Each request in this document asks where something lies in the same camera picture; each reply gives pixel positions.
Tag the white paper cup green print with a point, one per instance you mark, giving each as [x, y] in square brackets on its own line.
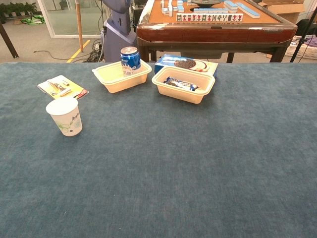
[67, 119]

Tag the cream plastic food container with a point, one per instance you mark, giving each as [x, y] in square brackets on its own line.
[116, 79]
[182, 93]

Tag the blue snack packet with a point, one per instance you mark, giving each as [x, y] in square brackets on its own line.
[182, 84]

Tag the blue table cloth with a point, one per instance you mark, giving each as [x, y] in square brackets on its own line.
[173, 161]

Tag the blue cookie box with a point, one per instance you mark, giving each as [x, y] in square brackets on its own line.
[168, 62]

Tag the blue drink can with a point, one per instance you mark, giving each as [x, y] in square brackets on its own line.
[130, 59]

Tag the grey blue robot body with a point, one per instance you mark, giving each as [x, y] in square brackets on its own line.
[119, 32]

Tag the brown mahjong table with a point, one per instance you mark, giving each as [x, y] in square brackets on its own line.
[213, 33]

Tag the mahjong tile face showing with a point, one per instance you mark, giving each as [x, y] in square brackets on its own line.
[220, 17]
[230, 17]
[184, 17]
[199, 17]
[215, 17]
[240, 17]
[194, 17]
[204, 17]
[189, 17]
[178, 17]
[225, 17]
[209, 17]
[235, 17]

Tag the wooden pole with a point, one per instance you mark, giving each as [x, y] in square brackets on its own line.
[79, 27]

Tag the dark round dish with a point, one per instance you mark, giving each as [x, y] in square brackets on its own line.
[205, 2]

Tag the green bag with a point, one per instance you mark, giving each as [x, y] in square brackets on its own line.
[33, 19]

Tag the white plastic basket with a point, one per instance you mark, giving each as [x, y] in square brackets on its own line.
[305, 52]

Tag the black tripod stand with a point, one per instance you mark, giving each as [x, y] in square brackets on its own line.
[301, 39]

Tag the cardboard box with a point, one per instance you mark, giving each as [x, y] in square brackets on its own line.
[287, 10]

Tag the black slanted table leg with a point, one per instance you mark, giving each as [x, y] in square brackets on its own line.
[8, 41]

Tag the green potted plants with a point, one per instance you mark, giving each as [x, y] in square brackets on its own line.
[17, 8]

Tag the white glass partition frame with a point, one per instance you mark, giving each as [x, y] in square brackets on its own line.
[45, 18]

